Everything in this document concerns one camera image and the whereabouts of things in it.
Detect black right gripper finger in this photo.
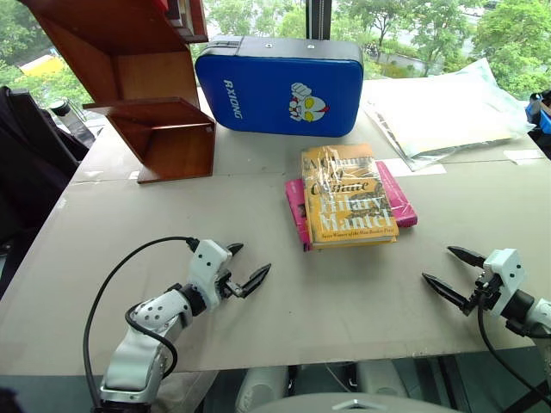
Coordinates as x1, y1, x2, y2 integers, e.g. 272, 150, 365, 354
421, 272, 473, 317
447, 245, 488, 270

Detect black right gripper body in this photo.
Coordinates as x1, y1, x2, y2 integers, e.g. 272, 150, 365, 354
467, 271, 503, 311

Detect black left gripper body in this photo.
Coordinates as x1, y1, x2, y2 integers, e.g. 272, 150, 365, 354
214, 268, 249, 300

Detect pink book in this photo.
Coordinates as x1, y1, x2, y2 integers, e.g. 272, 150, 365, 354
284, 160, 418, 253

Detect yellow Hilary Mantel book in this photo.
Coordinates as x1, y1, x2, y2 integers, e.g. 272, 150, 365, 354
300, 143, 400, 251

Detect brown wooden bookshelf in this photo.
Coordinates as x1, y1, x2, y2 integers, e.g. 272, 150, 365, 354
19, 0, 216, 185

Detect white rounded robot part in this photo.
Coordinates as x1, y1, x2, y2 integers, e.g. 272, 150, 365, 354
356, 360, 408, 399
234, 365, 289, 412

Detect clear plastic bag with paper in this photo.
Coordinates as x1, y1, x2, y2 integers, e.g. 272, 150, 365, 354
361, 58, 537, 172

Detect grey rounded robot body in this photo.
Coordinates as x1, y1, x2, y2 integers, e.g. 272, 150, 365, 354
247, 393, 464, 413

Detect blue RXIONG pad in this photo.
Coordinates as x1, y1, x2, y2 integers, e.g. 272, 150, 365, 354
193, 36, 365, 138

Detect black and blue device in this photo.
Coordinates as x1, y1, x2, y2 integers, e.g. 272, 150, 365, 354
524, 89, 551, 158

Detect clear water bottle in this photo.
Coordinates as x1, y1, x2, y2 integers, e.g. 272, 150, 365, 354
49, 99, 85, 134

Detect black garment on chair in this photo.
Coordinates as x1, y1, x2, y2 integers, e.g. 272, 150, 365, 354
0, 85, 94, 298

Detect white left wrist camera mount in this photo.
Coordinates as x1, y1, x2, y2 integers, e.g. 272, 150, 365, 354
188, 239, 233, 311

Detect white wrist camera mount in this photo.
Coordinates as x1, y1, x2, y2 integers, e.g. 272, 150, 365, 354
188, 239, 233, 311
481, 248, 527, 317

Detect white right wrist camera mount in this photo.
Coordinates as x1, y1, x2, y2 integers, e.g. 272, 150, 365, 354
481, 248, 527, 317

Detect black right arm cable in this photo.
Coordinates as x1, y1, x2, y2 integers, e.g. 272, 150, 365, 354
476, 300, 551, 399

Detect short black left arm cable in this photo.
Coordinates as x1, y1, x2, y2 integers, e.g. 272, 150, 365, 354
124, 303, 178, 379

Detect black window frame post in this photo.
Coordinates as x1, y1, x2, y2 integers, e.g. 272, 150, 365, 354
304, 0, 333, 42

